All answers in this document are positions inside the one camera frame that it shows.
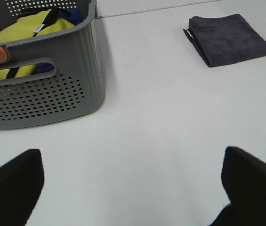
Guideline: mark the yellow-green towel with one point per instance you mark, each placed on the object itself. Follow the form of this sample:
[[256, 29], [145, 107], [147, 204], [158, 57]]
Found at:
[[28, 24]]

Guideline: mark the blue purple towel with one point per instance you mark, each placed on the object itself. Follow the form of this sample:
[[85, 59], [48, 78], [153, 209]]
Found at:
[[59, 19]]

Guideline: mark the grey perforated plastic basket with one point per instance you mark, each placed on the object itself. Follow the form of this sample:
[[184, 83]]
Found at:
[[73, 88]]

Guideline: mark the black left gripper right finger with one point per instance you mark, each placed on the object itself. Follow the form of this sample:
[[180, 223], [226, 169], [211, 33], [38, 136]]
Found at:
[[243, 177]]

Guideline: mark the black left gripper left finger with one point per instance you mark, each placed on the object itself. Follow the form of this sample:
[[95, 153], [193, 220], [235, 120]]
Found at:
[[21, 183]]

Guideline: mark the dark grey towel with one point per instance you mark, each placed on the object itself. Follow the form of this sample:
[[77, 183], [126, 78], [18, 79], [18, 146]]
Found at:
[[224, 40]]

